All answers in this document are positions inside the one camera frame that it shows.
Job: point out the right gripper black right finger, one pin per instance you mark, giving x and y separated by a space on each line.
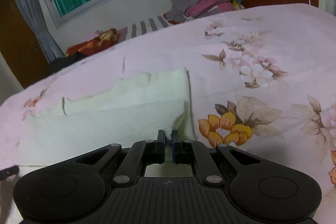
176 147

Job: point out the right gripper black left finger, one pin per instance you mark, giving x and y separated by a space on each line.
160 145

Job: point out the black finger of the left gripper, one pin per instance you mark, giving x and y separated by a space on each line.
8 172

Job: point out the white knit cloth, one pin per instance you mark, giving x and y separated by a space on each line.
134 109

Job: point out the pile of folded clothes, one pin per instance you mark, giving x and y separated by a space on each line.
186 10

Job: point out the pink floral bed sheet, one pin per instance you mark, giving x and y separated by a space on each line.
267 73

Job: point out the black cloth bundle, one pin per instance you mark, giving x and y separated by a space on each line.
63 62

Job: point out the grey white striped pillow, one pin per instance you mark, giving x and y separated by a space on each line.
143 27

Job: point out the red orange floral pillow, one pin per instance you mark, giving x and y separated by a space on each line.
101 42

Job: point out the brown wooden door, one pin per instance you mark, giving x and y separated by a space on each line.
20 47

